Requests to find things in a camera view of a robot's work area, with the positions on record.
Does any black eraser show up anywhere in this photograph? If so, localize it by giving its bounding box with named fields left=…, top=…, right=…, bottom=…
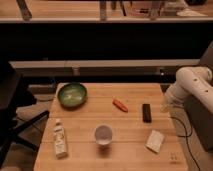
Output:
left=142, top=104, right=152, bottom=123

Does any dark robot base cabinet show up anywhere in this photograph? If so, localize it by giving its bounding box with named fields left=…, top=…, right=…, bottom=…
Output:
left=184, top=41, right=213, bottom=152

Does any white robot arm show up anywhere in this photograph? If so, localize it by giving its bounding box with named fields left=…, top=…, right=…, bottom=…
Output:
left=161, top=67, right=213, bottom=114

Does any white sponge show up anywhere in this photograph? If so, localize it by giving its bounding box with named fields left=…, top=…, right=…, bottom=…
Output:
left=146, top=130, right=165, bottom=154

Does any orange carrot toy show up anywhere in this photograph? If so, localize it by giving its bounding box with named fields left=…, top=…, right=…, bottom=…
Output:
left=112, top=99, right=128, bottom=112

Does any white paper cup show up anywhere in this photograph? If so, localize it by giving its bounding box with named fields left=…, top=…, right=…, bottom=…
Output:
left=94, top=124, right=113, bottom=147

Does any green bowl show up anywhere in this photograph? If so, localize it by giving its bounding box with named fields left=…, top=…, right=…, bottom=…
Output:
left=57, top=83, right=87, bottom=108

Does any white plastic bottle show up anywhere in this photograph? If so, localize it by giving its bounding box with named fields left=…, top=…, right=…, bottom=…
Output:
left=53, top=119, right=68, bottom=159

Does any black office chair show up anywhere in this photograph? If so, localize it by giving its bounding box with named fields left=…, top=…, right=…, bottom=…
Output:
left=0, top=60, right=49, bottom=168

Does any grey metal rail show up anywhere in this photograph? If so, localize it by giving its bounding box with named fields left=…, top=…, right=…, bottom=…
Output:
left=11, top=59, right=199, bottom=77

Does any black cable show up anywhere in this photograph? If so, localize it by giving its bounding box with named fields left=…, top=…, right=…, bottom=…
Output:
left=169, top=105, right=202, bottom=171

